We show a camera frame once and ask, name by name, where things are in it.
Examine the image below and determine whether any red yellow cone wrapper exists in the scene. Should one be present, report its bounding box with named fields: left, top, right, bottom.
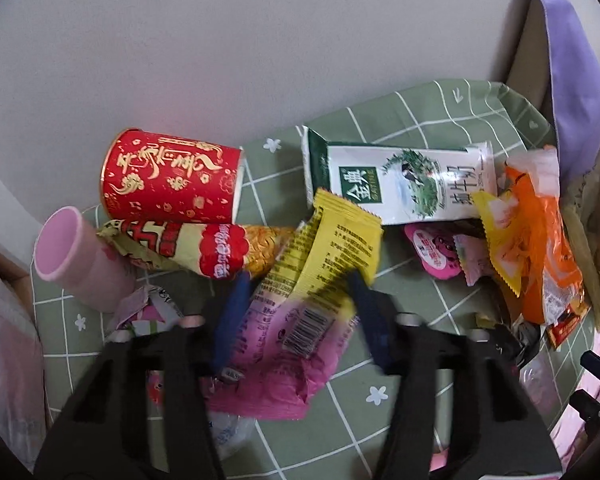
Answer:
left=97, top=220, right=296, bottom=281

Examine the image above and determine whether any pink plastic bottle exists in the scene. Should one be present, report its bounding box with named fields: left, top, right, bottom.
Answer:
left=33, top=206, right=136, bottom=313

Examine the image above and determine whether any pale pink candy wrapper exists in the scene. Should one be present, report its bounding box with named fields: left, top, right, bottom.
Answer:
left=453, top=234, right=495, bottom=286

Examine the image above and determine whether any red festive paper cup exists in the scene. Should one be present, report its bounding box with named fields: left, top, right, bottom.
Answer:
left=99, top=128, right=245, bottom=223

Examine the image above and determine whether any small clear white wrapper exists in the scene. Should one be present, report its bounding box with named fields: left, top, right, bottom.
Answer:
left=106, top=285, right=183, bottom=342

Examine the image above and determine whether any green white milk carton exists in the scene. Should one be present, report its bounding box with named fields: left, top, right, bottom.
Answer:
left=301, top=127, right=498, bottom=226

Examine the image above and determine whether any yellow orange small packet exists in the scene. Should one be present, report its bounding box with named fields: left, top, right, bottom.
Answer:
left=471, top=191, right=530, bottom=297

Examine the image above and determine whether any purple cloth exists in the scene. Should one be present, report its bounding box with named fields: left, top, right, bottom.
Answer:
left=539, top=0, right=600, bottom=184

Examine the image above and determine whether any pink yellow snack wrapper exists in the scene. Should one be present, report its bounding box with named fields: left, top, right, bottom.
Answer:
left=206, top=190, right=382, bottom=419

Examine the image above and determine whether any pink round jelly lid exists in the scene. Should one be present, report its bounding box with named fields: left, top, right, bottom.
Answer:
left=403, top=222, right=462, bottom=281

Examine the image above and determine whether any white plastic bag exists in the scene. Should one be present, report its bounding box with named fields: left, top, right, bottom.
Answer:
left=0, top=277, right=46, bottom=470

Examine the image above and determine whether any large orange snack bag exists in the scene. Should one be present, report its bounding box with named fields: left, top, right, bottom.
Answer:
left=501, top=145, right=588, bottom=349

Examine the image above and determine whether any black crumpled wrapper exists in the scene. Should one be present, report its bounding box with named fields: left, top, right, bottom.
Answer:
left=475, top=313, right=541, bottom=370

